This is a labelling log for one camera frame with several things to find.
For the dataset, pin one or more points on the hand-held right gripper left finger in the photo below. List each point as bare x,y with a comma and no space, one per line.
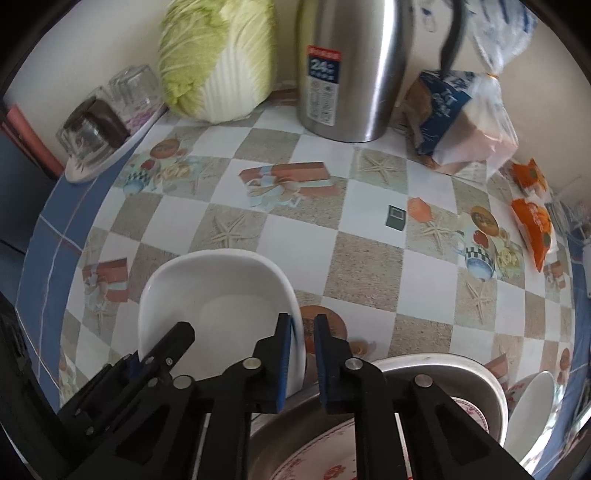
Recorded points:
284,364

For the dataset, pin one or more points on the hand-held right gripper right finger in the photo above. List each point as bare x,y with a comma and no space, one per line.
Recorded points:
323,374

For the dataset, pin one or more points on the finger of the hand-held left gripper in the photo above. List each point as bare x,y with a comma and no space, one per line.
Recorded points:
134,367
178,339

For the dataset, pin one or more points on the white square bowl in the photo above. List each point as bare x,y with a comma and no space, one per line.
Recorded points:
221,286

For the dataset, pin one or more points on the pink floral plate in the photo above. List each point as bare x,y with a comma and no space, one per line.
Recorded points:
323,447

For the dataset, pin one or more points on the stainless steel basin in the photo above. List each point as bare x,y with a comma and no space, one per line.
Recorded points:
489,397

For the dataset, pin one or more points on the large white bowl red print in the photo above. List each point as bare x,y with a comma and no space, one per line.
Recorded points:
531,406

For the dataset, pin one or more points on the checkered printed tablecloth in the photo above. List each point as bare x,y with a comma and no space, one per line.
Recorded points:
300,221

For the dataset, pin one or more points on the white tray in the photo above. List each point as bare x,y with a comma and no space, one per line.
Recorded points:
92,170

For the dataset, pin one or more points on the red wooden board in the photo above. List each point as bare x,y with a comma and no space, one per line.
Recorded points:
32,138

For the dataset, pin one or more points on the clear drinking glass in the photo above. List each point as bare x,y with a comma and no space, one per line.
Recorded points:
138,87

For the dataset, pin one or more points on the orange snack packet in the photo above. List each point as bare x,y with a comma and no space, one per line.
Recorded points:
535,230
531,177

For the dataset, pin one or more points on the bagged sliced bread loaf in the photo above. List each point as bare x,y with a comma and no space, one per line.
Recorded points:
461,129

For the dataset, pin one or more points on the napa cabbage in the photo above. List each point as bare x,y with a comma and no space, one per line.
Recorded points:
217,60

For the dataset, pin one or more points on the clear glass mug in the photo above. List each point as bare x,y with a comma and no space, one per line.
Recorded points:
572,217

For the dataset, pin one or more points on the stainless steel thermos jug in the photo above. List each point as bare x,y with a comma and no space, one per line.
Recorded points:
351,69

